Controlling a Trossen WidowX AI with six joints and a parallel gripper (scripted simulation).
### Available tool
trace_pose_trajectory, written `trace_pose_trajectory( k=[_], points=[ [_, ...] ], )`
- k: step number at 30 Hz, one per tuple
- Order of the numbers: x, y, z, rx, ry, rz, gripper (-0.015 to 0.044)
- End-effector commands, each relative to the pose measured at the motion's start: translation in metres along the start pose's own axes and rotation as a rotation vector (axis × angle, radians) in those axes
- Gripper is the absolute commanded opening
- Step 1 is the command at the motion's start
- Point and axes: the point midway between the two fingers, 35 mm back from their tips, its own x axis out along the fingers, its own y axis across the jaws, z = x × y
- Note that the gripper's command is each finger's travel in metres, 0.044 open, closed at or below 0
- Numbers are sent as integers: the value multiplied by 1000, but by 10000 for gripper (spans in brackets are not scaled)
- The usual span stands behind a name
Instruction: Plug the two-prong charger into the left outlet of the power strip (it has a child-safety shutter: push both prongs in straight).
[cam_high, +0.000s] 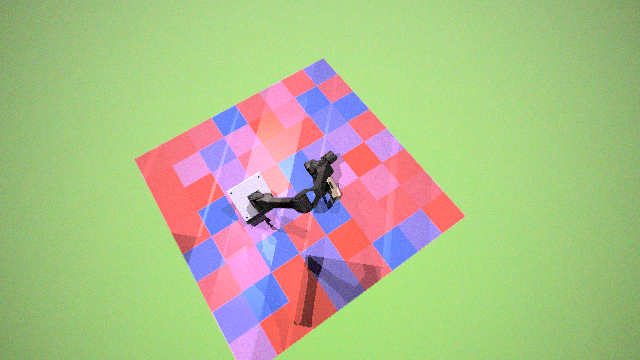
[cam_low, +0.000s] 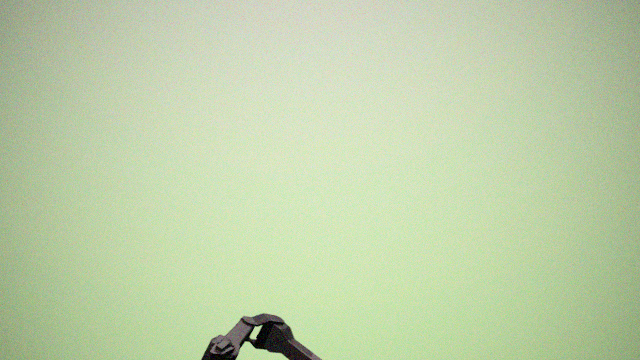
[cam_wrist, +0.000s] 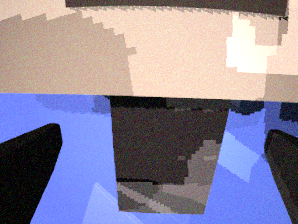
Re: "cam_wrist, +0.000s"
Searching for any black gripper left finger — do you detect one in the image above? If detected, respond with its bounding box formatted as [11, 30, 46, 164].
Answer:
[0, 123, 64, 224]

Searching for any dark grey two-prong plug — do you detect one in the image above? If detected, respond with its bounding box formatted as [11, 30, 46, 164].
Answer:
[109, 96, 231, 216]

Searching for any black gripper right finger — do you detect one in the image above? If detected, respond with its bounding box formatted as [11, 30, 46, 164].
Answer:
[263, 129, 298, 224]

